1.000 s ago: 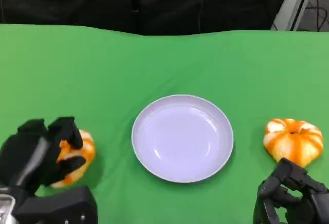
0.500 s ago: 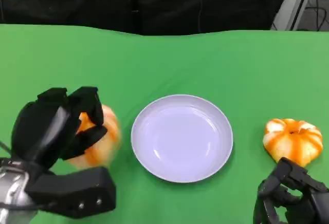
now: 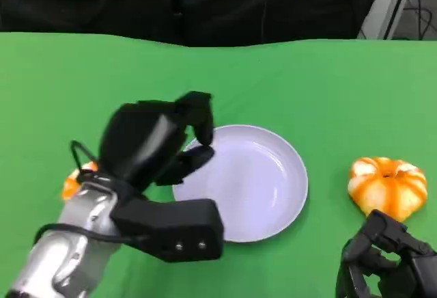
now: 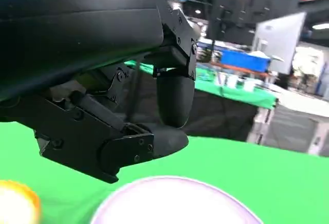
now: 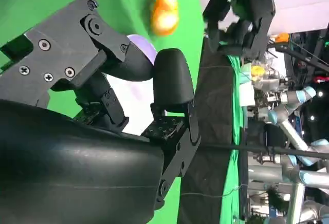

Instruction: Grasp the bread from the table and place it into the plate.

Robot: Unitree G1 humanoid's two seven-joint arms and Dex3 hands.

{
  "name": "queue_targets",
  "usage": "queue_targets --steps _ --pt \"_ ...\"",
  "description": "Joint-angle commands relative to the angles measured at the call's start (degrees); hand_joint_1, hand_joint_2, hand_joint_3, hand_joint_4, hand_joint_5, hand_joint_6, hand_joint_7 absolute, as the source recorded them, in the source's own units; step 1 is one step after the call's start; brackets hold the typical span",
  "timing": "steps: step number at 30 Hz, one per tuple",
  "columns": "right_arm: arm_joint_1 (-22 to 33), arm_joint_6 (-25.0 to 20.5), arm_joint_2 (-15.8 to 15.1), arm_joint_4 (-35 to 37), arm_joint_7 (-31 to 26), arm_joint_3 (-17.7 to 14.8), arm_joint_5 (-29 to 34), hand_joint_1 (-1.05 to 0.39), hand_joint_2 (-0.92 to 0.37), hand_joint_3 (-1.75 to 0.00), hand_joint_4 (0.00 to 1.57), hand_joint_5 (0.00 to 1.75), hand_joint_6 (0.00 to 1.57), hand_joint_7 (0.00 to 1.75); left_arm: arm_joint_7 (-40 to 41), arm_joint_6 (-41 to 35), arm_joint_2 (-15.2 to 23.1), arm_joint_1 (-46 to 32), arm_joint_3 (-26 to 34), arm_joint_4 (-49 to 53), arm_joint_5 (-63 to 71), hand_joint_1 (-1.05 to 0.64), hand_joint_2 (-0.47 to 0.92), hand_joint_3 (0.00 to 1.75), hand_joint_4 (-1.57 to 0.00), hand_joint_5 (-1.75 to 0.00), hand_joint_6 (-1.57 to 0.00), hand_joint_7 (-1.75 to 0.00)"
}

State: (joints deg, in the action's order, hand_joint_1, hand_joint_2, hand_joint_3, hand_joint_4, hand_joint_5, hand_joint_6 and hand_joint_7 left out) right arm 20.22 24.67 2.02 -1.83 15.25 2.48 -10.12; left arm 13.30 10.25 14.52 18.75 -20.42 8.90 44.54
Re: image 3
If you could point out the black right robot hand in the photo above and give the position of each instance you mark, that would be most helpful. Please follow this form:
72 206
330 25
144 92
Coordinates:
409 270

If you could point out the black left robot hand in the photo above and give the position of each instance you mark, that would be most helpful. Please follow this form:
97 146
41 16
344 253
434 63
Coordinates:
136 141

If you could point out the orange white toy bread roll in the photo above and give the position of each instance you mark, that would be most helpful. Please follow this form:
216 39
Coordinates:
385 192
72 186

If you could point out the lilac plate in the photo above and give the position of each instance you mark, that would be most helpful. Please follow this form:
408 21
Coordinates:
252 182

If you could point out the black backdrop curtain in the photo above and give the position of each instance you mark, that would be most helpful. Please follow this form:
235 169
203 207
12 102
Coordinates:
136 4

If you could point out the green table cloth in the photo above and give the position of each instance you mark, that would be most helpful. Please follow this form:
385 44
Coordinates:
307 89

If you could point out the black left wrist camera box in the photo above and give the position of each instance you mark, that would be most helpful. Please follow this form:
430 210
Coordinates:
177 223

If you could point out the grey metal frame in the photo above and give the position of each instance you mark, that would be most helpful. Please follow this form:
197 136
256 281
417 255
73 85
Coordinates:
385 14

